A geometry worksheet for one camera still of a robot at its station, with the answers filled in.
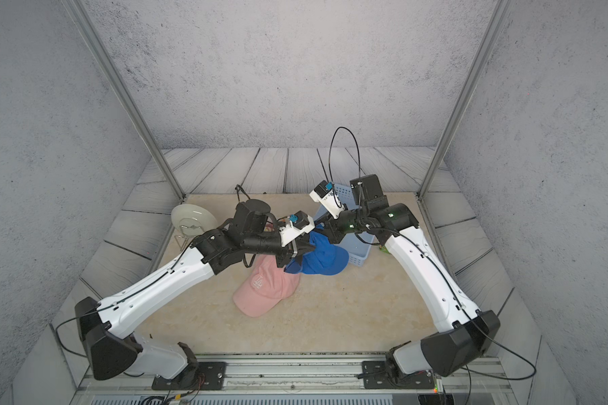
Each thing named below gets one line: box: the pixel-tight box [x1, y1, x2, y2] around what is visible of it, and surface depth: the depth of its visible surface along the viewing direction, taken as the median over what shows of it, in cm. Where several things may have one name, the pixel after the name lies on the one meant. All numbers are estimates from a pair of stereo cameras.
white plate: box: [171, 203, 218, 237], surface depth 95 cm
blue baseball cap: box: [284, 231, 350, 276], surface depth 77 cm
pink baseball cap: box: [233, 253, 301, 318], surface depth 88 cm
